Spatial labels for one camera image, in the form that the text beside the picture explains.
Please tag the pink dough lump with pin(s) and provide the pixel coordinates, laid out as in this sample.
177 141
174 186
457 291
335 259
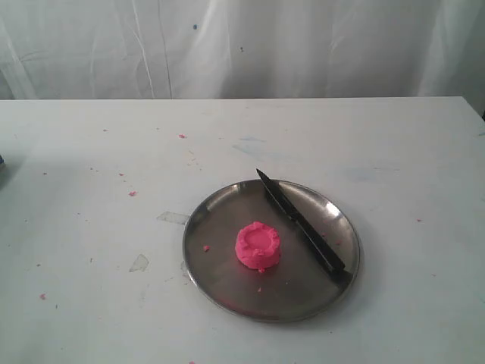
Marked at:
258 246

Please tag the black knife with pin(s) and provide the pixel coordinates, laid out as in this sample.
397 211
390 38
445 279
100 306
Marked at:
315 242

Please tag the clear tape piece upper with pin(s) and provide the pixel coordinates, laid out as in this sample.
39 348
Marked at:
173 218

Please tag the clear tape piece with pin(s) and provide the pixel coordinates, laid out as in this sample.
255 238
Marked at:
173 218
141 263

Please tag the round steel plate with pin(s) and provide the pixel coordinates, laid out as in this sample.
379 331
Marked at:
298 287

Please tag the clear tape piece lower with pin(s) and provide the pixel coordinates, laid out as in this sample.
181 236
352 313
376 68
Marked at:
141 263

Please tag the white backdrop curtain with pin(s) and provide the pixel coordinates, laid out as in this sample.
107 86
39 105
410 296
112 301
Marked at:
241 49

